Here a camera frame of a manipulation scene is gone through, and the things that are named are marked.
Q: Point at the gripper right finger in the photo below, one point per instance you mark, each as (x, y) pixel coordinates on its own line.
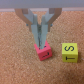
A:
(46, 21)

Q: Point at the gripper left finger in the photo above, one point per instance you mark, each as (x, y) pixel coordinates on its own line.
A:
(31, 20)

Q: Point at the pink block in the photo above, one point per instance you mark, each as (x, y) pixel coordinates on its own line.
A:
(43, 52)

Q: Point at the yellow block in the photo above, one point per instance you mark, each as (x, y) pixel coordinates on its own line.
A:
(69, 52)

